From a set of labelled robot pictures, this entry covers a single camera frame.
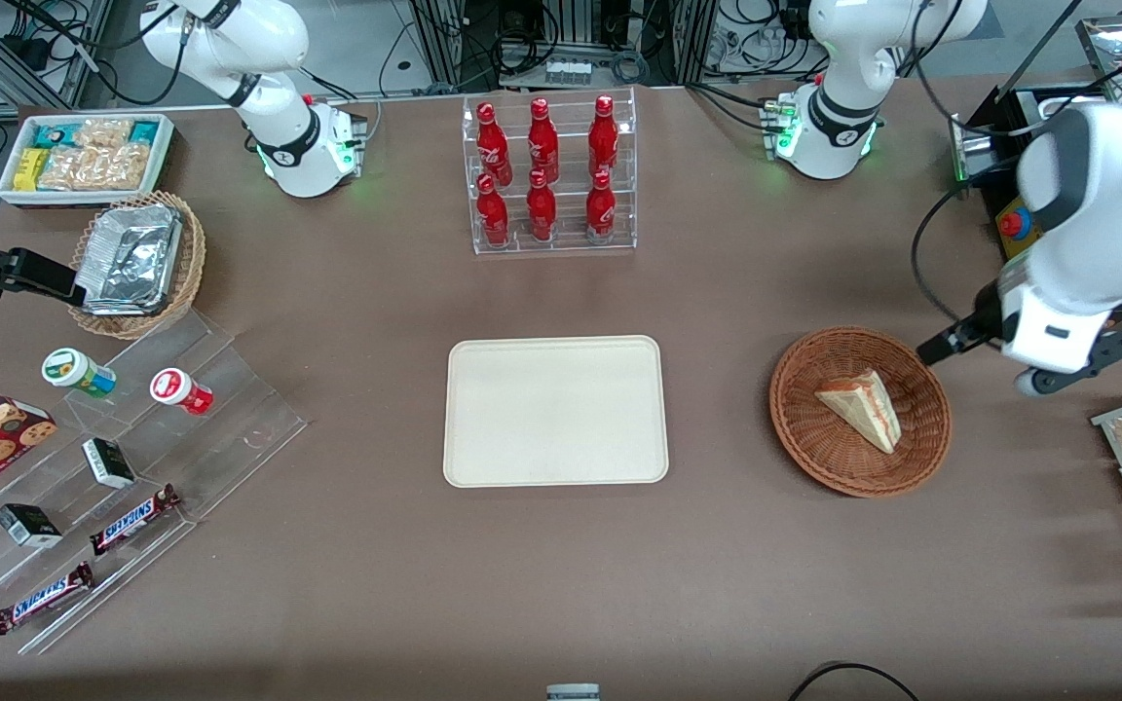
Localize small clear cracker bag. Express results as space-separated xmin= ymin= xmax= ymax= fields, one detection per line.
xmin=74 ymin=119 xmax=134 ymax=150

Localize snickers bar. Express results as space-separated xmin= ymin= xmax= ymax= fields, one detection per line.
xmin=0 ymin=562 xmax=95 ymax=637
xmin=89 ymin=484 xmax=182 ymax=557

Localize aluminium frame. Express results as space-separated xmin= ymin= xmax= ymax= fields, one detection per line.
xmin=0 ymin=0 xmax=116 ymax=110

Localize small black white box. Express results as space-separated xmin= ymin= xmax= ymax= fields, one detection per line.
xmin=0 ymin=502 xmax=64 ymax=549
xmin=82 ymin=437 xmax=137 ymax=490

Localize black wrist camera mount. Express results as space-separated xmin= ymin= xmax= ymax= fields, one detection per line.
xmin=1013 ymin=329 xmax=1122 ymax=396

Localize yellow snack packet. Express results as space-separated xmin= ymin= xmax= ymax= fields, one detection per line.
xmin=14 ymin=148 xmax=52 ymax=193

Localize green lid cup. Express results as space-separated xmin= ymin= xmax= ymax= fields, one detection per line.
xmin=42 ymin=348 xmax=119 ymax=400

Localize brown wicker basket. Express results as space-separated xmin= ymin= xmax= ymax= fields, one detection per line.
xmin=769 ymin=326 xmax=953 ymax=498

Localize clear acrylic bottle rack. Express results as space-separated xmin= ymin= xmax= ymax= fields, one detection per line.
xmin=462 ymin=86 xmax=638 ymax=256

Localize light wicker basket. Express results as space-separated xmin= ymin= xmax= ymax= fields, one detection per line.
xmin=68 ymin=191 xmax=207 ymax=341

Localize red lid cup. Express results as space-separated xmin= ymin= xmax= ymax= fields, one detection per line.
xmin=150 ymin=368 xmax=215 ymax=417

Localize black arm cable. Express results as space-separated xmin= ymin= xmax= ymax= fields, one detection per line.
xmin=910 ymin=0 xmax=1088 ymax=328

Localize black floor cable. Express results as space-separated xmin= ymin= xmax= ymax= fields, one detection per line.
xmin=788 ymin=662 xmax=920 ymax=701

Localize clear acrylic step display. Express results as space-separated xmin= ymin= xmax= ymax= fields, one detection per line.
xmin=0 ymin=310 xmax=310 ymax=656

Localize white snack bin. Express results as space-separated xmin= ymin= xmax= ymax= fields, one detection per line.
xmin=0 ymin=113 xmax=176 ymax=209

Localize silver foil bags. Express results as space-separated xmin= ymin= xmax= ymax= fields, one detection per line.
xmin=74 ymin=203 xmax=185 ymax=316

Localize beige plastic tray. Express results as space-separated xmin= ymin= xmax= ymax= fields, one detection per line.
xmin=443 ymin=336 xmax=670 ymax=488

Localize large clear cracker bag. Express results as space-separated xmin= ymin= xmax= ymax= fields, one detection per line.
xmin=38 ymin=143 xmax=152 ymax=192

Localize black hot food display case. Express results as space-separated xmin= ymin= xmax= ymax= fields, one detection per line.
xmin=949 ymin=5 xmax=1122 ymax=342

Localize red cola bottle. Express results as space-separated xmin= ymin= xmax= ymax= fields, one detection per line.
xmin=527 ymin=97 xmax=561 ymax=184
xmin=584 ymin=169 xmax=618 ymax=241
xmin=476 ymin=175 xmax=511 ymax=247
xmin=587 ymin=94 xmax=620 ymax=179
xmin=525 ymin=169 xmax=559 ymax=243
xmin=476 ymin=102 xmax=512 ymax=187

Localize triangular sandwich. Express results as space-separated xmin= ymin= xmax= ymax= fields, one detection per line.
xmin=814 ymin=368 xmax=904 ymax=456

